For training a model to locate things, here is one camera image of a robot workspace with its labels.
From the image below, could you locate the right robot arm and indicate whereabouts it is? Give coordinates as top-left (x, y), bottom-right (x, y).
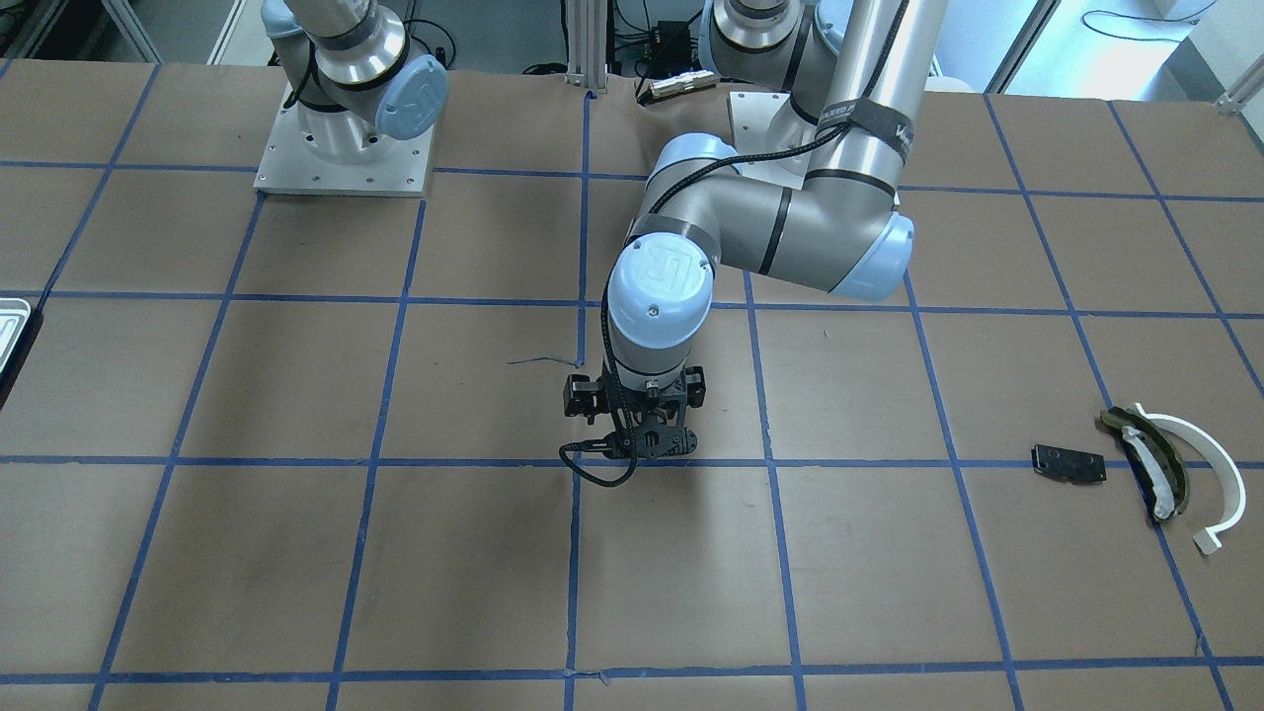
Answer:
top-left (260, 1), bottom-right (447, 164)

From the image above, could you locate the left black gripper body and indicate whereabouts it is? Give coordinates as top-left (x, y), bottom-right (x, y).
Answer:
top-left (562, 366), bottom-right (707, 461)

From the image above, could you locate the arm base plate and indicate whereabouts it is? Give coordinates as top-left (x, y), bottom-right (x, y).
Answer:
top-left (254, 102), bottom-right (436, 199)
top-left (729, 87), bottom-right (902, 211)

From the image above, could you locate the green brake shoe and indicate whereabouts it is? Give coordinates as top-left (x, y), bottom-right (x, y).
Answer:
top-left (1098, 406), bottom-right (1189, 522)

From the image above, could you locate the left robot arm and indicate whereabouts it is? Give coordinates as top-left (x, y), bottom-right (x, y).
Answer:
top-left (559, 1), bottom-right (947, 466)

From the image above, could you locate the white curved plastic part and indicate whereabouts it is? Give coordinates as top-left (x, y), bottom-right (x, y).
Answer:
top-left (1134, 402), bottom-right (1248, 554)

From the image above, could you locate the black brake pad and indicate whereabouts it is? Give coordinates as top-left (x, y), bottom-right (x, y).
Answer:
top-left (1031, 442), bottom-right (1107, 486)

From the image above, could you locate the aluminium frame post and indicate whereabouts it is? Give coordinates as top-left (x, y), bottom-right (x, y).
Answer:
top-left (562, 1), bottom-right (613, 97)

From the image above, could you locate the metal tray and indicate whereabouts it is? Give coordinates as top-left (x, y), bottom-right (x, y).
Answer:
top-left (1, 297), bottom-right (35, 376)

